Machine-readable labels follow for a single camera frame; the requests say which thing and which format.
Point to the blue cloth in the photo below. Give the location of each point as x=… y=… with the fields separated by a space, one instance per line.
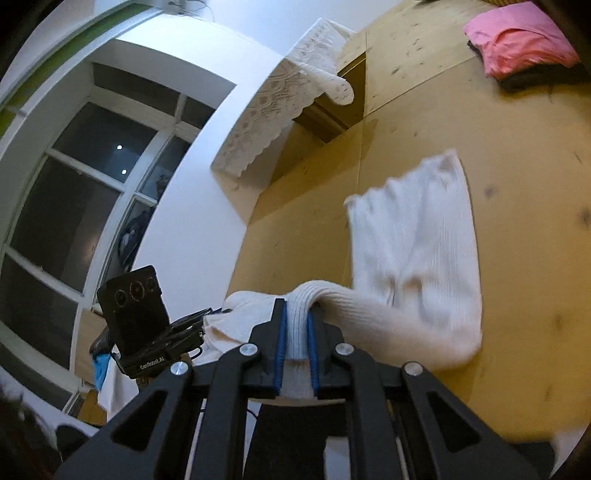
x=101 y=371

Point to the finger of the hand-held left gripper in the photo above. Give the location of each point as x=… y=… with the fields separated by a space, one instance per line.
x=189 y=318

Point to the white knitted sweater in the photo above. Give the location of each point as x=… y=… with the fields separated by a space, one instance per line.
x=415 y=240

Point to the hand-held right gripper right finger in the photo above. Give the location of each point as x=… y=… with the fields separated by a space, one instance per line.
x=313 y=355

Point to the white framed window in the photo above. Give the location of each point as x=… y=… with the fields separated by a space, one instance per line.
x=69 y=207

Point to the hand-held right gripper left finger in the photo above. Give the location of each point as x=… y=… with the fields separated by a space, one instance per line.
x=280 y=346

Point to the white lace cloth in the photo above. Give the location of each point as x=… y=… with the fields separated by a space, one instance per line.
x=286 y=97

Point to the white hanging cloth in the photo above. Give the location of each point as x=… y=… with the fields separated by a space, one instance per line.
x=115 y=392

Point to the black folded cloth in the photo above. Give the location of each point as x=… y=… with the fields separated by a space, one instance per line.
x=535 y=76

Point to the pink folded cloth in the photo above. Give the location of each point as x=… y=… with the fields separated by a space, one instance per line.
x=517 y=44

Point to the person's legs in black pants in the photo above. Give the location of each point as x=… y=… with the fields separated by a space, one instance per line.
x=286 y=443

